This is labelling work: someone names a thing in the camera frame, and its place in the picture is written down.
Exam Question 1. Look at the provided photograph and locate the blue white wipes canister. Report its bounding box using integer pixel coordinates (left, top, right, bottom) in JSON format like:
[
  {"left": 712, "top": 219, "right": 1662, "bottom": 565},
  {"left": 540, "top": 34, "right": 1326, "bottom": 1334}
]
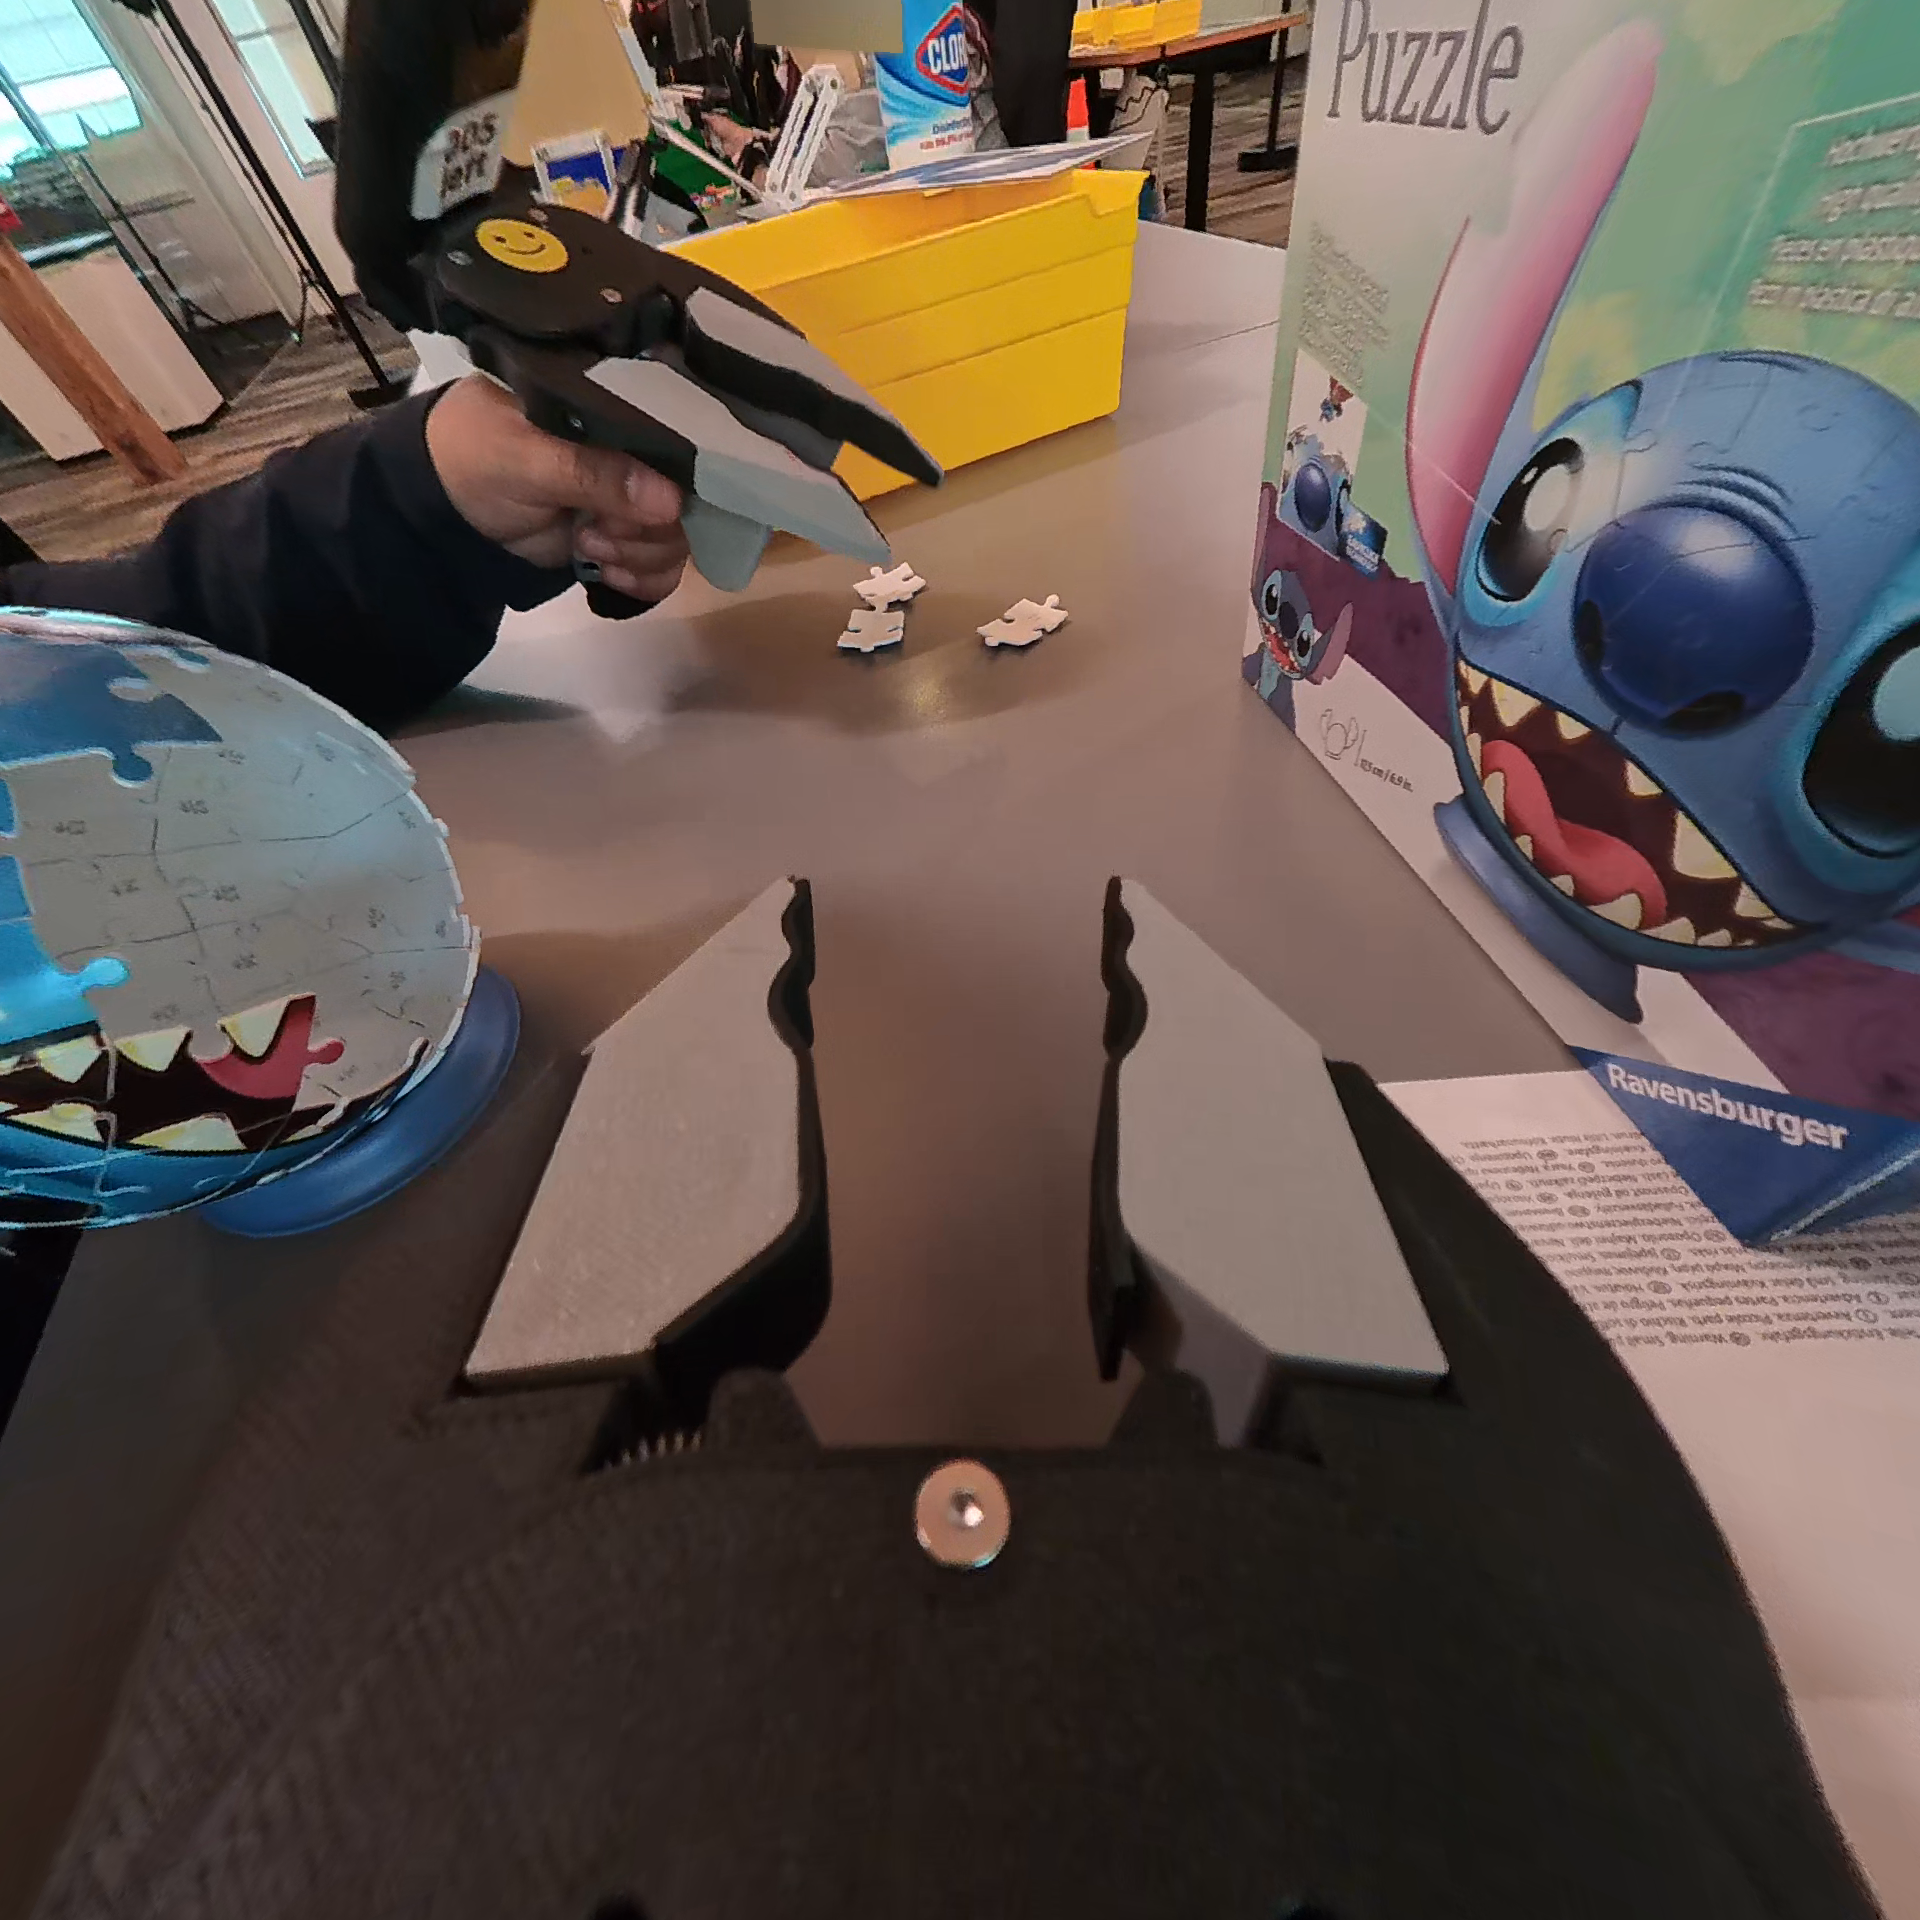
[{"left": 875, "top": 0, "right": 1010, "bottom": 167}]

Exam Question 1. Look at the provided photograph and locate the person's left hand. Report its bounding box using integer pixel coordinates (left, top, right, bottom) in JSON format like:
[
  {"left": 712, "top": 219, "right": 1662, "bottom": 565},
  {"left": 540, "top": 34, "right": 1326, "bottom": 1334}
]
[{"left": 425, "top": 368, "right": 697, "bottom": 604}]

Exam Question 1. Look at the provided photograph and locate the white plastic frame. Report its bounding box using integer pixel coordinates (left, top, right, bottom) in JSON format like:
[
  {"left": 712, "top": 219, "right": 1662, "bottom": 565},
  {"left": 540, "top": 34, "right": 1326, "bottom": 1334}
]
[{"left": 765, "top": 67, "right": 852, "bottom": 212}]

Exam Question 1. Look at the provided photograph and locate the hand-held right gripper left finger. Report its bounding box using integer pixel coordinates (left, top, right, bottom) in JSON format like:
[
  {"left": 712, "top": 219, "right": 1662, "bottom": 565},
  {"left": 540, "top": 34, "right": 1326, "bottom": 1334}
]
[{"left": 462, "top": 876, "right": 837, "bottom": 1385}]

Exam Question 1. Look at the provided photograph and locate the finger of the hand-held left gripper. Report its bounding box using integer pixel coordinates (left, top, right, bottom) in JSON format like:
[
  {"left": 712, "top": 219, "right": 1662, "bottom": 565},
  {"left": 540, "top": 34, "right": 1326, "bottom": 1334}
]
[
  {"left": 596, "top": 354, "right": 896, "bottom": 595},
  {"left": 680, "top": 284, "right": 950, "bottom": 494}
]

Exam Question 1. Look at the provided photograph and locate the cartoon printed puzzle box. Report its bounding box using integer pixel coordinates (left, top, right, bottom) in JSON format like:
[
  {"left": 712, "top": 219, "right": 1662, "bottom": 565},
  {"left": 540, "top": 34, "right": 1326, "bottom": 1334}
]
[{"left": 1246, "top": 0, "right": 1920, "bottom": 1250}]

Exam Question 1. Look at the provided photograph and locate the blue round ball stand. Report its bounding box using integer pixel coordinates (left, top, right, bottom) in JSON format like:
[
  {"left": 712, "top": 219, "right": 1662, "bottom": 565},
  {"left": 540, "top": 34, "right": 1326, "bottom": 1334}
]
[{"left": 195, "top": 966, "right": 524, "bottom": 1240}]

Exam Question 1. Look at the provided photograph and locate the blue puzzle ball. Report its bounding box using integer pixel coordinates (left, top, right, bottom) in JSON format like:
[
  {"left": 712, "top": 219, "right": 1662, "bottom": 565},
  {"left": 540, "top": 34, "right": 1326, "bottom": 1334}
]
[{"left": 0, "top": 607, "right": 484, "bottom": 1202}]

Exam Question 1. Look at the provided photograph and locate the white instruction leaflet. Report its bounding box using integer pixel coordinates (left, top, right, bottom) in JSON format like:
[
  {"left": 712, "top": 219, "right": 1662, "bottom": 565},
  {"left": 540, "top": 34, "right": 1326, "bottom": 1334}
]
[{"left": 1377, "top": 1073, "right": 1920, "bottom": 1920}]

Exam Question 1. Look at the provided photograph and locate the wooden post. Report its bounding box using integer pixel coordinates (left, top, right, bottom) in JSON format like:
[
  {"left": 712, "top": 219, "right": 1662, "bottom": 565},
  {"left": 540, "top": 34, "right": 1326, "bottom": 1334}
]
[{"left": 0, "top": 242, "right": 190, "bottom": 485}]

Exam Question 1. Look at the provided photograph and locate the blue white printed sheet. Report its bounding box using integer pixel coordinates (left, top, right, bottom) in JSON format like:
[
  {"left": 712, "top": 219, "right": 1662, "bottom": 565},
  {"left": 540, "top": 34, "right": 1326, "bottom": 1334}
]
[{"left": 820, "top": 129, "right": 1158, "bottom": 200}]

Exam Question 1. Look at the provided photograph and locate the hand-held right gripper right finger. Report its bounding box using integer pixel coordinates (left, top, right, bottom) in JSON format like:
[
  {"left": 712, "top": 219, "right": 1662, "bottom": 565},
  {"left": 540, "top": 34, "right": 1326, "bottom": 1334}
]
[{"left": 1086, "top": 876, "right": 1453, "bottom": 1449}]

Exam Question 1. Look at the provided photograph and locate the yellow plastic bin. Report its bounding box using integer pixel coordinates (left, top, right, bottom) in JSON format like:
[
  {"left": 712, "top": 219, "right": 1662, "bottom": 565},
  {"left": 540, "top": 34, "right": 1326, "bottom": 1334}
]
[{"left": 656, "top": 167, "right": 1152, "bottom": 504}]

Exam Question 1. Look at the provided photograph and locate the person's left forearm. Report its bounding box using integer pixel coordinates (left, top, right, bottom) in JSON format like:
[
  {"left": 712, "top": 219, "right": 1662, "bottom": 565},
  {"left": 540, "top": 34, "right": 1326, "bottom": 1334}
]
[{"left": 0, "top": 393, "right": 520, "bottom": 731}]

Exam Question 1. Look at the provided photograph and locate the white cabinet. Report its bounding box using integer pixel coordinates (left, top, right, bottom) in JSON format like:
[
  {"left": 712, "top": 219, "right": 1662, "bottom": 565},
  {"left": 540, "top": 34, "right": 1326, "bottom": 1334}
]
[{"left": 0, "top": 246, "right": 227, "bottom": 462}]

